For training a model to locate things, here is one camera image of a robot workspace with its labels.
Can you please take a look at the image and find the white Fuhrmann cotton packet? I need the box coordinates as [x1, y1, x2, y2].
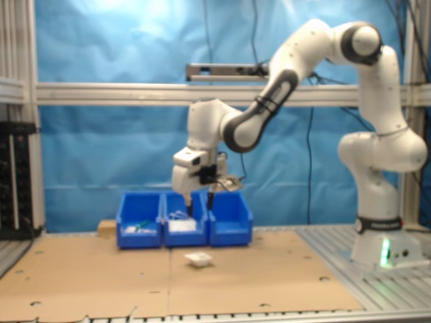
[184, 252, 213, 269]

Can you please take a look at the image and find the stack of white face masks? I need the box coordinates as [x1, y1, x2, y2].
[168, 211, 198, 233]

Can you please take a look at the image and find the blue plastic bin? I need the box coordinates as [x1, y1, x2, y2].
[116, 191, 164, 250]
[207, 191, 254, 248]
[161, 191, 210, 249]

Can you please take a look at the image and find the long white printed packet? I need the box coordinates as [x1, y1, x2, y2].
[123, 226, 158, 236]

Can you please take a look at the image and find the brown cardboard sheet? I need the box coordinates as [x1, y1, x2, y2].
[0, 230, 172, 320]
[168, 229, 366, 317]

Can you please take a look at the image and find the black equipment rack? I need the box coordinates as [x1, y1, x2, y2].
[0, 120, 43, 240]

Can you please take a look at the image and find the black camera mount box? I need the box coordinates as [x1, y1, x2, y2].
[198, 164, 219, 185]

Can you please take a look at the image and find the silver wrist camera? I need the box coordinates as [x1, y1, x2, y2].
[218, 174, 244, 192]

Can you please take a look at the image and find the thin black hanging cable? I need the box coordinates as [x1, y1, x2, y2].
[201, 0, 215, 65]
[306, 106, 315, 225]
[251, 0, 261, 65]

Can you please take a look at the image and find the long aluminium frame beam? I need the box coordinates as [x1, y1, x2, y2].
[35, 82, 431, 108]

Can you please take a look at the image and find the black camera cable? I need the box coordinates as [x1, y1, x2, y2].
[237, 95, 281, 184]

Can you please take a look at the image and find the short grey rail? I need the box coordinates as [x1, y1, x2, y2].
[186, 63, 271, 82]

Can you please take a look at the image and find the aluminium frame post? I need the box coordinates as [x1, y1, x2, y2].
[402, 0, 431, 233]
[0, 0, 38, 233]

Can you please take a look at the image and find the bundle of black cables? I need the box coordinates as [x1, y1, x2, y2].
[392, 0, 431, 85]

